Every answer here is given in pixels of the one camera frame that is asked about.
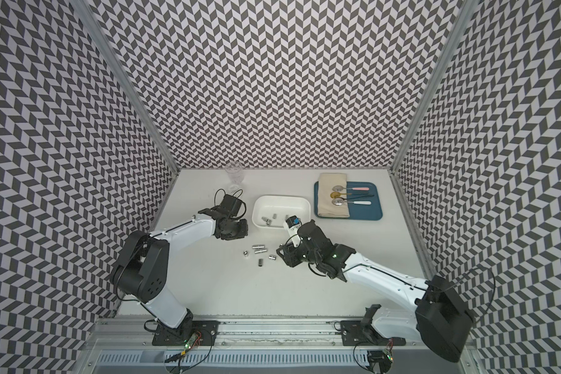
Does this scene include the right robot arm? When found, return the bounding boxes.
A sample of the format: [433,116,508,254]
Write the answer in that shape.
[277,216,476,362]

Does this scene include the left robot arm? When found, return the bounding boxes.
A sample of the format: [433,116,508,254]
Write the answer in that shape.
[110,194,249,330]

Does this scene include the white plastic storage box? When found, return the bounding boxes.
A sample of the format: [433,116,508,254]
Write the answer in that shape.
[252,195,312,229]

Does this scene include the clear drinking glass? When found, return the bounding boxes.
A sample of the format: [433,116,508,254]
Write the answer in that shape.
[224,161,244,185]

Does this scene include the beige folded cloth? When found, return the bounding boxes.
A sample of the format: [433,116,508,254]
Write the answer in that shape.
[316,172,351,219]

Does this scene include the teal tray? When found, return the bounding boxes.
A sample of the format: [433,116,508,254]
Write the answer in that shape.
[313,181,384,221]

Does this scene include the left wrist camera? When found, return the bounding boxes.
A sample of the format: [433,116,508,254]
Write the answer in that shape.
[219,194,246,219]

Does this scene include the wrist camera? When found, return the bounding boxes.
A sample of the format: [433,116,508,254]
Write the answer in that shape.
[284,215,302,248]
[219,194,246,219]

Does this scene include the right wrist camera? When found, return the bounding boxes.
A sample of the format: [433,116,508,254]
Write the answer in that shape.
[284,215,302,248]

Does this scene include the white handled spoon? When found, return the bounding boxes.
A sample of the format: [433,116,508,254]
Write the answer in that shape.
[332,198,372,206]

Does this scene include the gold black handled spoon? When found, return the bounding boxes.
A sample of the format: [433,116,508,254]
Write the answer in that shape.
[330,192,374,200]

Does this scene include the pink handled spoon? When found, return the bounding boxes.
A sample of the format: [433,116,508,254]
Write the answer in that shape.
[332,185,369,193]

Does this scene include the metal base rail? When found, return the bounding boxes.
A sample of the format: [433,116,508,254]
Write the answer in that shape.
[151,317,454,349]

